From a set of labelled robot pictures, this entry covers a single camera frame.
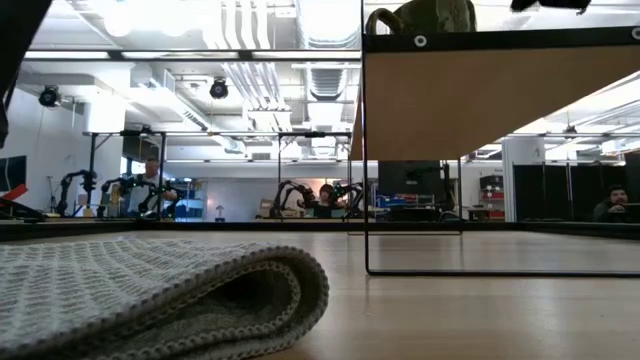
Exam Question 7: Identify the black ceiling spotlight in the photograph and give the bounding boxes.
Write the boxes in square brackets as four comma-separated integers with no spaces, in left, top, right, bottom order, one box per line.
[38,84,62,109]
[209,78,230,101]

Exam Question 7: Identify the black partition panels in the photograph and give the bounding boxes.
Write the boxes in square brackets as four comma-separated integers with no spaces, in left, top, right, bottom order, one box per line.
[513,163,627,224]

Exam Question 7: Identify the black table edge rail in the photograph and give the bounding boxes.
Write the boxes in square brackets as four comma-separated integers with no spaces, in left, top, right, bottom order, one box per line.
[0,217,640,243]

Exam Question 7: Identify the blue storage bins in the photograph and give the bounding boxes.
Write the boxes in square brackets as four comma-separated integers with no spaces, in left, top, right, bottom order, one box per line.
[376,194,436,210]

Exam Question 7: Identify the wooden shelf with black frame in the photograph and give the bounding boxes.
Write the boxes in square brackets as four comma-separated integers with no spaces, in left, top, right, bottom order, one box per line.
[348,0,640,279]

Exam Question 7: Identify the white room pillar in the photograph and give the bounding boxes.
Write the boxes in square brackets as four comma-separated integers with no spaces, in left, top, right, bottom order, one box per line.
[501,137,547,224]

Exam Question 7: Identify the green glazed ceramic mug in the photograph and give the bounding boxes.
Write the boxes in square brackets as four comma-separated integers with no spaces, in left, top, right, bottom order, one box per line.
[365,0,478,36]

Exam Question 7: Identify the grey waffle-weave folded cloth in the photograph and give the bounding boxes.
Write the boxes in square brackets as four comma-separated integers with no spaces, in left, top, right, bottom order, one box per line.
[0,237,331,360]

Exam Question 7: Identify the red storage rack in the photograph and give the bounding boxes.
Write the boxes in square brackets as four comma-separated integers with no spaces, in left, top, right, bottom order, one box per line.
[479,174,506,221]

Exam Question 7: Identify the dark wall screen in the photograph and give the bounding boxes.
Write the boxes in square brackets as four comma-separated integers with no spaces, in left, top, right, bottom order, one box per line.
[0,155,28,193]

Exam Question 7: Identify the person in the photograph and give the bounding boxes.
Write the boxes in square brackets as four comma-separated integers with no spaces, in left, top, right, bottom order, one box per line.
[592,184,633,224]
[298,183,347,220]
[125,158,179,218]

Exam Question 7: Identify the black metal workstation frame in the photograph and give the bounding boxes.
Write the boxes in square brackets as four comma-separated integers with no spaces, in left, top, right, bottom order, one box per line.
[82,128,168,221]
[276,131,353,221]

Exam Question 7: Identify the black overhead frame beam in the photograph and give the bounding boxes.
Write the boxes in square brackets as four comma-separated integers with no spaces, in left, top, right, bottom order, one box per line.
[22,49,362,63]

